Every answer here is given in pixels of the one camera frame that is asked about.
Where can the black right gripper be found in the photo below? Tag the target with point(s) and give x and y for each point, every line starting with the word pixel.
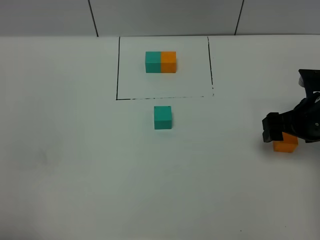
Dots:
pixel 302 122

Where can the orange template block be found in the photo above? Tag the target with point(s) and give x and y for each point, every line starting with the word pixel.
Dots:
pixel 168 62

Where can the teal template block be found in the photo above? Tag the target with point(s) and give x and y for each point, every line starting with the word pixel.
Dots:
pixel 153 62

